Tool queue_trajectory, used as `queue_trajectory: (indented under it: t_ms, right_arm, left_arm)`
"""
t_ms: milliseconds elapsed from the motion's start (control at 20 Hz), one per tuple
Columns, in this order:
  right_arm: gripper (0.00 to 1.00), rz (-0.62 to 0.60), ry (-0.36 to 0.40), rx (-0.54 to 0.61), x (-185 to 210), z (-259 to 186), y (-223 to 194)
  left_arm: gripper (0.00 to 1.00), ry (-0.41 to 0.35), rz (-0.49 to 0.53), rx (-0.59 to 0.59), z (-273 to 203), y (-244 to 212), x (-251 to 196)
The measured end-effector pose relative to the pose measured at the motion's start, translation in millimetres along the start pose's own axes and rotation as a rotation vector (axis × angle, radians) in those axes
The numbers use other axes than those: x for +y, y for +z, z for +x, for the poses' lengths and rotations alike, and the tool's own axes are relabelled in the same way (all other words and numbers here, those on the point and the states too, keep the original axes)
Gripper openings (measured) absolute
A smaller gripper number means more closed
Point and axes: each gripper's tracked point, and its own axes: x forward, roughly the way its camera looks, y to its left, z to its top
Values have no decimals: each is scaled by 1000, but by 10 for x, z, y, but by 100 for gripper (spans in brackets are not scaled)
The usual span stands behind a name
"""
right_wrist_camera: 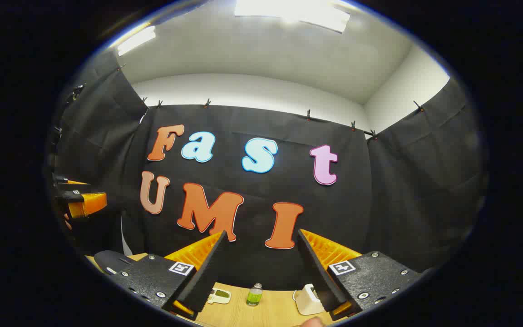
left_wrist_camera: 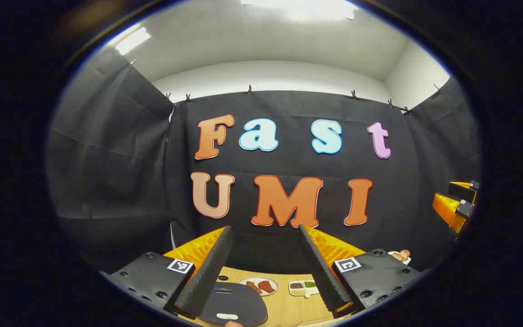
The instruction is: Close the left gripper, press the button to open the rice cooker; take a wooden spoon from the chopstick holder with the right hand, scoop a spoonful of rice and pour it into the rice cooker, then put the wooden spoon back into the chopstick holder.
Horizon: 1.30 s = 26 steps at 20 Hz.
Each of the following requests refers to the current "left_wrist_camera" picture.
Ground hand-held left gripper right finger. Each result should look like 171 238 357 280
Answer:
299 223 425 318

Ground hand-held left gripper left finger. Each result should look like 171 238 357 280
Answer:
100 226 234 318

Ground dark grey rice cooker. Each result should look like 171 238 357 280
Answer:
198 282 269 327

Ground white divided bean dish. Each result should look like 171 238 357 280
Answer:
289 280 320 298

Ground round white plate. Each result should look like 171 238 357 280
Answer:
237 276 279 297

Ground black backdrop cloth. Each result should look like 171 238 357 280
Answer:
46 48 482 275

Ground ceiling light panel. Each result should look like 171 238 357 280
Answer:
241 0 357 21
115 27 152 56

